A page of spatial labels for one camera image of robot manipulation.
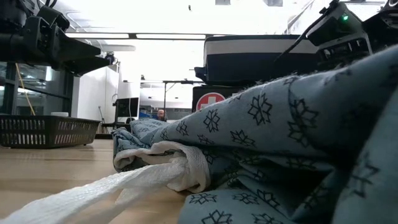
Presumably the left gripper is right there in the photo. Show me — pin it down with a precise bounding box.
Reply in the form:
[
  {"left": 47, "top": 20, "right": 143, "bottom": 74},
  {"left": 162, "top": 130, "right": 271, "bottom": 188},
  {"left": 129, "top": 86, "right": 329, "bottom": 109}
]
[{"left": 0, "top": 0, "right": 111, "bottom": 77}]

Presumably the black plastic slotted basket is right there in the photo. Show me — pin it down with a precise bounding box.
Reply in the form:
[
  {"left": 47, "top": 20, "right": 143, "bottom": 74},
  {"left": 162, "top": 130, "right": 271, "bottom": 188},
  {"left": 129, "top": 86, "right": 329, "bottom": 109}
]
[{"left": 0, "top": 114, "right": 101, "bottom": 149}]

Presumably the black computer monitor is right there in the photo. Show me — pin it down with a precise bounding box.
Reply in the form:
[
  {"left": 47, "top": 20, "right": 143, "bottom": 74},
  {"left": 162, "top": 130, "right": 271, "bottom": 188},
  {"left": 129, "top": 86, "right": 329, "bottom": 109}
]
[{"left": 114, "top": 97, "right": 140, "bottom": 124}]

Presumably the black background desk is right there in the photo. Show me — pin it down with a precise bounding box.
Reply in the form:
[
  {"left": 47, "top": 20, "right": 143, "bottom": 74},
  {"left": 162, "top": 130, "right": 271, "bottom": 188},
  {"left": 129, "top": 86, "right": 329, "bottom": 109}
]
[{"left": 141, "top": 79, "right": 203, "bottom": 108}]

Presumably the black first aid kit pouch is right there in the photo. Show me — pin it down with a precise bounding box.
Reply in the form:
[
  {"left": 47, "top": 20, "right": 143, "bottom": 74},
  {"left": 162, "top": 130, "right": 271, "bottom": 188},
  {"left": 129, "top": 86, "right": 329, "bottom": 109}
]
[{"left": 192, "top": 85, "right": 248, "bottom": 113}]

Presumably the black first aid case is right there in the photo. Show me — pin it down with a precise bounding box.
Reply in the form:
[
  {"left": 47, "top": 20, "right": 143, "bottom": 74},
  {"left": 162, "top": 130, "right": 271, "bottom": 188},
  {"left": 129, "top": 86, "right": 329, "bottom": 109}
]
[{"left": 194, "top": 34, "right": 321, "bottom": 87}]

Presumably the teal patterned folded gown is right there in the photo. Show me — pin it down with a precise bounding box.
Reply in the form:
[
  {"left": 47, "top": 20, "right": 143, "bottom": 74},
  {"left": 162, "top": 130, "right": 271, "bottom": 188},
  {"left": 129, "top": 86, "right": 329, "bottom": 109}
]
[{"left": 0, "top": 45, "right": 398, "bottom": 224}]

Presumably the yellow hanging cable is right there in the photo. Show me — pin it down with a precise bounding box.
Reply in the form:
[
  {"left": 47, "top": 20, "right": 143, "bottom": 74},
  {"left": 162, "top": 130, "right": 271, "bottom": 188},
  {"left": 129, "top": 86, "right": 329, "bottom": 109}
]
[{"left": 15, "top": 63, "right": 35, "bottom": 116}]

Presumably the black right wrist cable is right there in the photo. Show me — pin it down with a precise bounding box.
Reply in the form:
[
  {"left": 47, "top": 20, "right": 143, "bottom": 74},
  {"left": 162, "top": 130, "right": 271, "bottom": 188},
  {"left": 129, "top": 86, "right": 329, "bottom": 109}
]
[{"left": 273, "top": 6, "right": 332, "bottom": 63}]

